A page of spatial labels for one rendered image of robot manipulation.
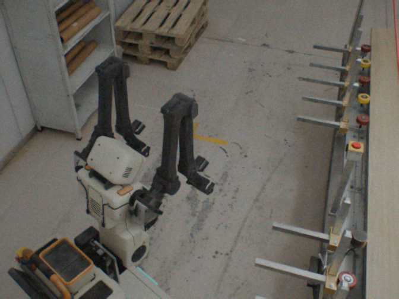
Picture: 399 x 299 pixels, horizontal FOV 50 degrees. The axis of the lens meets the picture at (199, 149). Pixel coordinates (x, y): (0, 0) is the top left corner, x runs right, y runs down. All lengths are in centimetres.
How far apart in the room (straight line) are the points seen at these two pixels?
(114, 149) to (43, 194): 191
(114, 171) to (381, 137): 173
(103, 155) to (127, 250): 55
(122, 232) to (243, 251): 127
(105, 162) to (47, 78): 205
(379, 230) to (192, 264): 135
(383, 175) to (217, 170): 156
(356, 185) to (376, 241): 71
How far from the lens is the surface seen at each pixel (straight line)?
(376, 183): 258
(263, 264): 212
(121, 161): 183
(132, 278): 275
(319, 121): 303
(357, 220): 273
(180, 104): 169
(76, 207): 354
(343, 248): 199
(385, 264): 223
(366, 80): 340
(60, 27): 386
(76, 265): 210
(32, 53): 378
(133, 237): 217
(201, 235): 326
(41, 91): 397
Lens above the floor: 261
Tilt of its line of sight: 42 degrees down
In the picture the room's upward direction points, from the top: 1 degrees clockwise
